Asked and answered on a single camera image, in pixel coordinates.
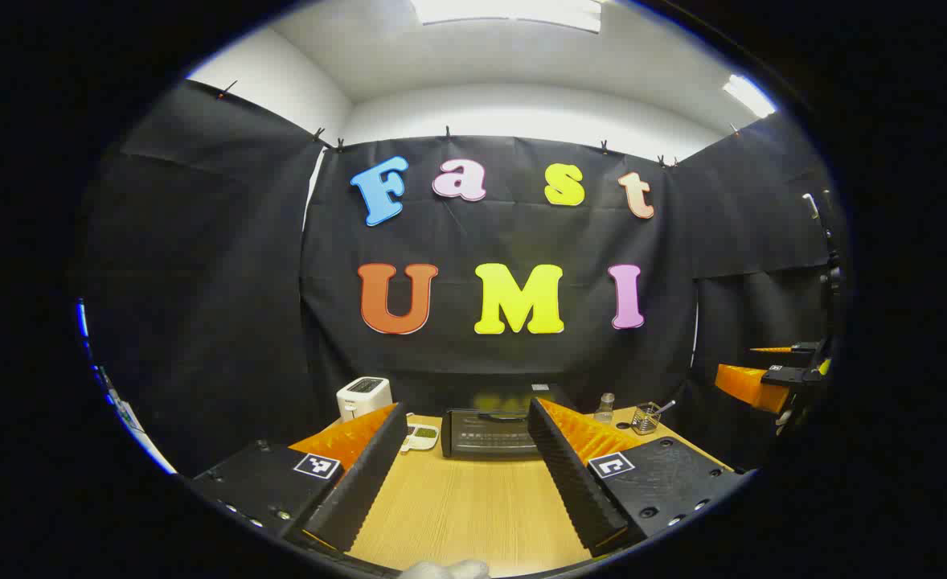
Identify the black electric oven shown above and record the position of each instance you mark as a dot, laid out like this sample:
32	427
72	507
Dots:
481	438

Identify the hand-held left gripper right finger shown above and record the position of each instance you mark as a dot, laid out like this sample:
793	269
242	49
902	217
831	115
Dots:
574	474

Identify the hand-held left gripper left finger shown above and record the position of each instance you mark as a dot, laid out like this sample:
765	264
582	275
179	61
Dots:
365	474

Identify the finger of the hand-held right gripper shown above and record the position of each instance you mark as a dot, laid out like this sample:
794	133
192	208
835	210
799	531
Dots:
751	384
795	349

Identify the ceiling light panel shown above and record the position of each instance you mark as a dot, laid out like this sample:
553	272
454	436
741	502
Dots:
748	95

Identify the striped straw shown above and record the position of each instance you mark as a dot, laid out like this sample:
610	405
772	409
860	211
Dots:
665	408

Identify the white toaster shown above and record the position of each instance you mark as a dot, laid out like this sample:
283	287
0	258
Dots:
361	398

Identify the clear glass bottle yellow label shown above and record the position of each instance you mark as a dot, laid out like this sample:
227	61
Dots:
604	412

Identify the white divided snack dish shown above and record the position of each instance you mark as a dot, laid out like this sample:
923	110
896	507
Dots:
423	437

